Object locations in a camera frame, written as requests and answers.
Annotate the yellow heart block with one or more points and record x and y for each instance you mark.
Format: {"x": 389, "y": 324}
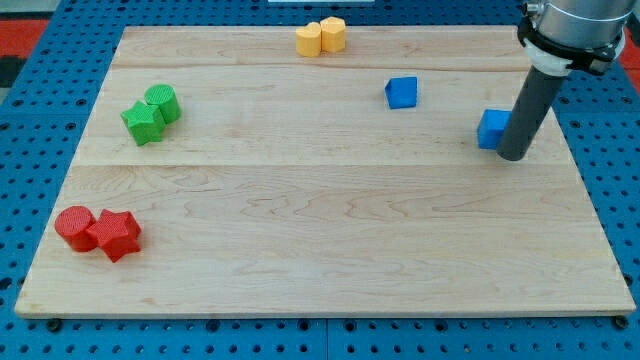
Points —
{"x": 308, "y": 40}

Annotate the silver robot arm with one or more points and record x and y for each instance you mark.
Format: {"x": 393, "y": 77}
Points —
{"x": 560, "y": 36}

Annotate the green cylinder block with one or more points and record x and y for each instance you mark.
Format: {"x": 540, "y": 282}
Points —
{"x": 165, "y": 98}

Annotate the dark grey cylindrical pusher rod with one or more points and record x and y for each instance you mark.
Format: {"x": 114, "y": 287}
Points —
{"x": 528, "y": 113}

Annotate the red cylinder block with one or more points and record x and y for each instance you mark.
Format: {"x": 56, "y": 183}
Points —
{"x": 72, "y": 224}

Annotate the yellow hexagon block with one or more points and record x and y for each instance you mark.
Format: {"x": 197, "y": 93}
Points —
{"x": 333, "y": 34}

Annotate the blue triangle block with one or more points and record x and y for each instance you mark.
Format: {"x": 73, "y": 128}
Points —
{"x": 402, "y": 92}

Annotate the wooden board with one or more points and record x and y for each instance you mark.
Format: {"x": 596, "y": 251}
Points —
{"x": 289, "y": 188}

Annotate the red star block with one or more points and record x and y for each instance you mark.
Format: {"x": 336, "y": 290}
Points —
{"x": 116, "y": 234}

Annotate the green star block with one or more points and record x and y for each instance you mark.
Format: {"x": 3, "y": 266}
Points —
{"x": 144, "y": 122}

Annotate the blue cube block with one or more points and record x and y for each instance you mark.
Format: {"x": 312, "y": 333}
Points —
{"x": 491, "y": 128}

